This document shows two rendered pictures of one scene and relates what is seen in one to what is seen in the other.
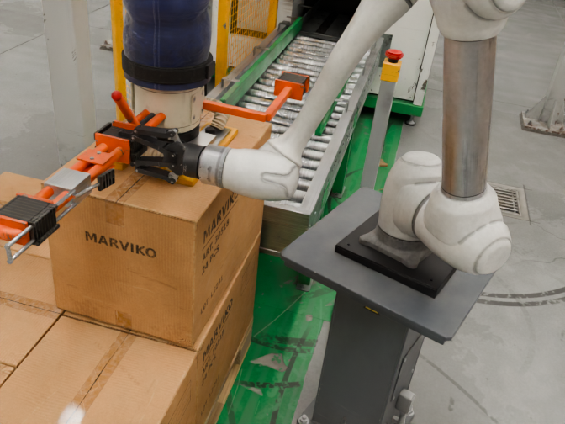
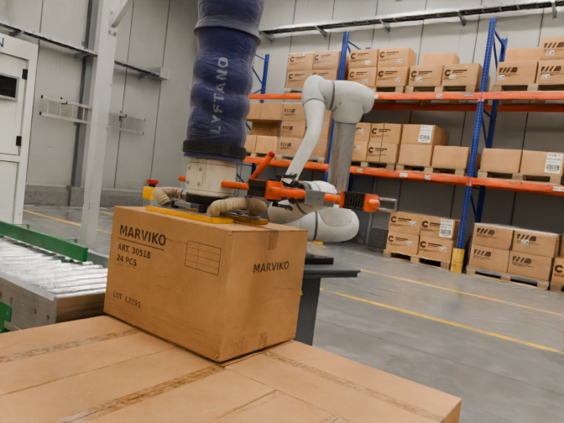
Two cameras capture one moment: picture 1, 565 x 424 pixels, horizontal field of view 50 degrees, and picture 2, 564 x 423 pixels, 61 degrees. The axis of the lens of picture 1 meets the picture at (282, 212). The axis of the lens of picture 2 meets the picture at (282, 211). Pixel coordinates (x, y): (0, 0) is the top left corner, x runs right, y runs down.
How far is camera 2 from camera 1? 1.98 m
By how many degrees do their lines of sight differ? 68
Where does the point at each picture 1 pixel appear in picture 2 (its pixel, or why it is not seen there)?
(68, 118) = not seen: outside the picture
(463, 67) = (352, 135)
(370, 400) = not seen: hidden behind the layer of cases
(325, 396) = not seen: hidden behind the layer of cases
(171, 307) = (289, 307)
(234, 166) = (323, 187)
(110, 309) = (256, 335)
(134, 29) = (228, 122)
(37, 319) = (221, 374)
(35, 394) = (310, 387)
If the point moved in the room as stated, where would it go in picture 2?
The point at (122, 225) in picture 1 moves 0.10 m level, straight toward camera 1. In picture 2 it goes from (275, 248) to (305, 253)
